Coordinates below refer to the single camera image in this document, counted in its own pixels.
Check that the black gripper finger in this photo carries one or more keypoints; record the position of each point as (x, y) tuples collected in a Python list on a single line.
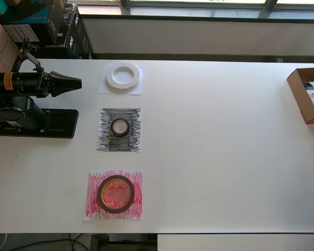
[(64, 89), (65, 79)]

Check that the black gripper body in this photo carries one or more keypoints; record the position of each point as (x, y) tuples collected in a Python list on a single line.
[(43, 83)]

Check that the black tape roll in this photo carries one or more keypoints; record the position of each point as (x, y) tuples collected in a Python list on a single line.
[(120, 135)]

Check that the red tape roll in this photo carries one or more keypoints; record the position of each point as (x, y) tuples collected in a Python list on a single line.
[(115, 210)]

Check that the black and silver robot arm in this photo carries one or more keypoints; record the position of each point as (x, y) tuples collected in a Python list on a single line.
[(15, 83)]

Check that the white tape roll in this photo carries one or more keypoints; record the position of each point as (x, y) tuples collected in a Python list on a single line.
[(123, 87)]

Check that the plain white paper sheet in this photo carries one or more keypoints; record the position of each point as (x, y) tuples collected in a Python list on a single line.
[(103, 90)]

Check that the black box with white print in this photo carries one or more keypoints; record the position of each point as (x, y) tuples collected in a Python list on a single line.
[(79, 39)]

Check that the tall printed cardboard box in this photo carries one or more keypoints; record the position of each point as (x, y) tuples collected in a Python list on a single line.
[(2, 52)]

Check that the black box with orange print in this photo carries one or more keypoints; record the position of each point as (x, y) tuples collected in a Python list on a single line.
[(60, 26)]

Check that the dark teal box white label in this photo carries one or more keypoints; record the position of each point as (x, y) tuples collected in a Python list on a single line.
[(28, 13)]

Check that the black scribbled paper sheet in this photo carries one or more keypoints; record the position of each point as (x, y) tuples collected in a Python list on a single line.
[(130, 146)]

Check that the red scribbled paper sheet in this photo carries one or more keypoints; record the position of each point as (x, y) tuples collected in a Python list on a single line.
[(94, 211)]

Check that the open shallow cardboard box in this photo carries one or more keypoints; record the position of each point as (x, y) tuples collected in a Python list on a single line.
[(297, 86)]

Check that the wrist camera board with bracket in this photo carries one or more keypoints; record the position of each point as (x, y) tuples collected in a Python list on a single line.
[(31, 58)]

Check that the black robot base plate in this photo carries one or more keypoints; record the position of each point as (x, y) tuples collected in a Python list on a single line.
[(62, 123)]

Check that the black table frame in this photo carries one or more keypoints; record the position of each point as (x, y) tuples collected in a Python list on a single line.
[(99, 243)]

